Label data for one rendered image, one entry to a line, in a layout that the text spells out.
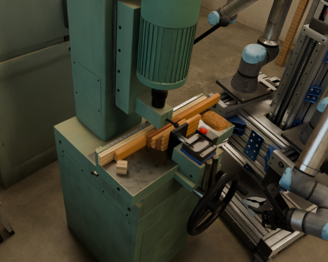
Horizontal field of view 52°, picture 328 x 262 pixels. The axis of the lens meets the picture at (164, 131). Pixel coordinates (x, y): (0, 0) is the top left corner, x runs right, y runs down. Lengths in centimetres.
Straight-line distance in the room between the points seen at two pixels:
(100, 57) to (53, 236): 124
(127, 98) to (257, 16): 367
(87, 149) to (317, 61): 110
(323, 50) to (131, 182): 103
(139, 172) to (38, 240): 107
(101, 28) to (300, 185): 85
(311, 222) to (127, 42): 84
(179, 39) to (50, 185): 160
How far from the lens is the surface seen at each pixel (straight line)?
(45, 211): 226
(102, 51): 121
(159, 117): 122
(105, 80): 127
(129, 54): 116
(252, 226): 203
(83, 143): 147
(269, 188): 124
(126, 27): 114
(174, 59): 105
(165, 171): 124
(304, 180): 124
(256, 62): 182
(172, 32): 101
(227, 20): 111
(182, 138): 129
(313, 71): 173
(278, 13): 186
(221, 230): 224
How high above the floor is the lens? 183
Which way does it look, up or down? 42 degrees down
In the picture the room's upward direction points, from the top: 9 degrees clockwise
